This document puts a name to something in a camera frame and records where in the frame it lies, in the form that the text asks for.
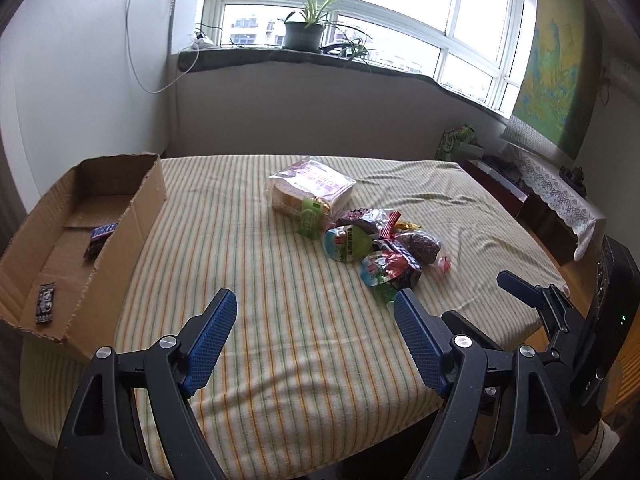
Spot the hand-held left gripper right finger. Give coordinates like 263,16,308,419
392,288,583,480

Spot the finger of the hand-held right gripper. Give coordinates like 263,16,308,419
497,270,586,336
441,310,503,351

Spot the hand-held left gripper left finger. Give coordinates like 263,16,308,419
52,288,238,480

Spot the red jelly cup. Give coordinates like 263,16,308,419
360,251,408,288

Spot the clear red date packet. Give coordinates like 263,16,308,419
400,230,453,273

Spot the green jelly cup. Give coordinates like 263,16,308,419
322,225,373,263

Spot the red striped candy packet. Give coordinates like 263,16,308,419
377,210,421,238

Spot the cardboard box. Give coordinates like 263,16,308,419
0,153,167,361

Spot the dark purple snack packet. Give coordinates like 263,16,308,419
335,208,383,236

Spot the brown chocolate bar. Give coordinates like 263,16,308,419
84,221,119,259

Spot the light green snack packet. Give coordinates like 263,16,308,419
294,197,333,240

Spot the black white snack packet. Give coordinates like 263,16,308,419
34,282,57,325

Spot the dark wooden cabinet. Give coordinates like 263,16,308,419
460,157,596,266

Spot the lace-covered side cabinet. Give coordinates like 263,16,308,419
500,115,608,261

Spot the green gift bag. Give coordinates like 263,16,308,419
434,125,486,162

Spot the sliced bread package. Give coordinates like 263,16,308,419
268,156,357,218

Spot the grey stone windowsill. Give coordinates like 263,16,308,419
177,46,511,121

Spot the small trailing plant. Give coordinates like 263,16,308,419
320,17,376,63

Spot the white wardrobe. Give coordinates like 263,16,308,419
0,0,173,201

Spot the potted spider plant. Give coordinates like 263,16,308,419
280,0,346,53

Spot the small black camera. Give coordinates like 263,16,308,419
560,165,588,193

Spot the yellow green wall painting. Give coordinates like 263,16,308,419
510,0,601,158

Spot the white cable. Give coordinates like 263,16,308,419
125,0,201,93

